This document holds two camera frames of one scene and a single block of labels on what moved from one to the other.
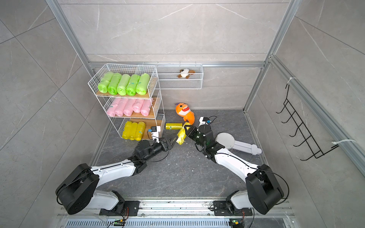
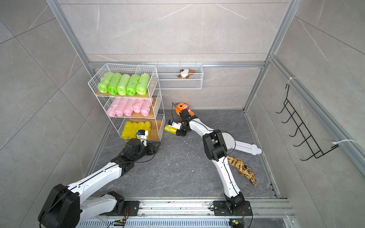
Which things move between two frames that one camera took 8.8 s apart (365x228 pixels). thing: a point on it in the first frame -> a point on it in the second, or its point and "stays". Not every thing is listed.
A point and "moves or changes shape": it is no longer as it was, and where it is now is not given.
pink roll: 120,109 stays
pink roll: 146,107 stays
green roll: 143,84 stays
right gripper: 192,131 -> 180,133
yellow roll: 182,134 moves or changes shape
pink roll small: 111,110 stays
